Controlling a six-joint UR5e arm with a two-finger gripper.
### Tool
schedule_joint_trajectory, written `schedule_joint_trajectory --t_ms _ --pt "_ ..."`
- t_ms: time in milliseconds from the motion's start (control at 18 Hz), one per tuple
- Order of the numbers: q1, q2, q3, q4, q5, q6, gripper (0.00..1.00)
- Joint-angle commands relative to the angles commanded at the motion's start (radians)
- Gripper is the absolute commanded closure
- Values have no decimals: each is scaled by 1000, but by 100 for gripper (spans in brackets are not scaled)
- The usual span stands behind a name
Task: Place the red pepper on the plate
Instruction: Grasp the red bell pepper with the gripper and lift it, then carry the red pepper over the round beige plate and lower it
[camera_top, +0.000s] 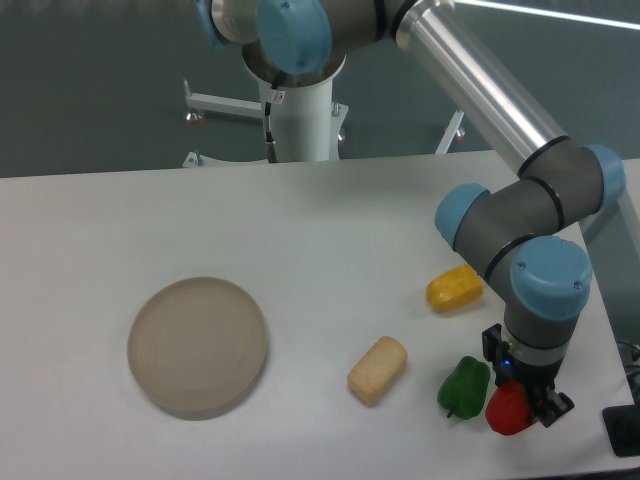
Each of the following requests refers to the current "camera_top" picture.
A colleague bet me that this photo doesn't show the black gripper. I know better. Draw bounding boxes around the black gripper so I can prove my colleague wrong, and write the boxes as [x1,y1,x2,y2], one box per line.
[481,324,574,428]

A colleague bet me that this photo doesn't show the red toy pepper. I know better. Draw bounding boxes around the red toy pepper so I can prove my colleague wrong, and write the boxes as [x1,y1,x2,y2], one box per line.
[485,381,531,436]

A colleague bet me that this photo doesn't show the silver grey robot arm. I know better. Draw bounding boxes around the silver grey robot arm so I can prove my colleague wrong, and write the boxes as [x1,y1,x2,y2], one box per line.
[196,1,626,432]

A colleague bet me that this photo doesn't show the green toy pepper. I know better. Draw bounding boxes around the green toy pepper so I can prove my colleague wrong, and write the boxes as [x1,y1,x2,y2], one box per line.
[437,356,490,420]

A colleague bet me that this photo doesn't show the round beige plate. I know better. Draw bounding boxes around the round beige plate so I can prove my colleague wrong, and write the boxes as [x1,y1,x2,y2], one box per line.
[127,277,268,421]

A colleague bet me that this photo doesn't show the black device at table edge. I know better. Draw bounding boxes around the black device at table edge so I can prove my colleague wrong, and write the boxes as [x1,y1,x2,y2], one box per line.
[601,339,640,458]

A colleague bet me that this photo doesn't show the yellow corn block toy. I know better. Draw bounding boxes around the yellow corn block toy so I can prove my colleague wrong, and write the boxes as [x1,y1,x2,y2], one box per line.
[425,264,484,313]

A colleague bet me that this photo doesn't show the beige bread block toy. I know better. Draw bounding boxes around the beige bread block toy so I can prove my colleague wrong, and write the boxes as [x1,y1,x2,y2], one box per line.
[347,336,408,407]

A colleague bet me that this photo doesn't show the black cable on pedestal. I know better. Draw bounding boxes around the black cable on pedestal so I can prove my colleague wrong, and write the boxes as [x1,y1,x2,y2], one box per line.
[263,70,286,165]

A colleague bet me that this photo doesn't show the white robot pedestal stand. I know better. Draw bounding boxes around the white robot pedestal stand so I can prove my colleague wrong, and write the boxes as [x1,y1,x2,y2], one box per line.
[182,45,465,168]

